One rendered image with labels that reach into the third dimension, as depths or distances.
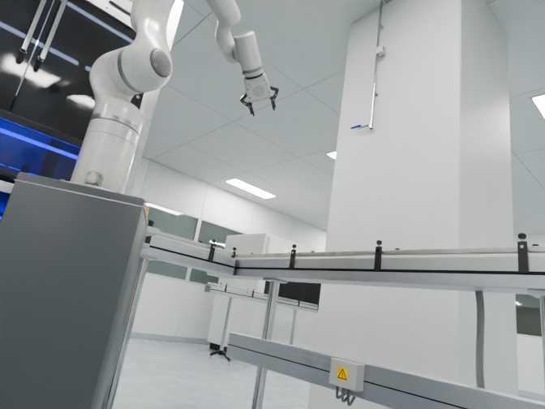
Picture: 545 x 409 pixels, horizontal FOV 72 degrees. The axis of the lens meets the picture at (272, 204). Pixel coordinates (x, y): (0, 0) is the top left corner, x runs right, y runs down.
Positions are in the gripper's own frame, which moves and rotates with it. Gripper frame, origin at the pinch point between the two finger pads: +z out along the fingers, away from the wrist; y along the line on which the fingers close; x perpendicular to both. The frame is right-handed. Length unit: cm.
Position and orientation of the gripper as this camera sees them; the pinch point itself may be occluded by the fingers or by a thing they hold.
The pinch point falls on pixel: (263, 110)
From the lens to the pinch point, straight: 167.2
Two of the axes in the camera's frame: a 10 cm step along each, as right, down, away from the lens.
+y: 9.6, -2.7, -0.1
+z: 2.3, 8.1, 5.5
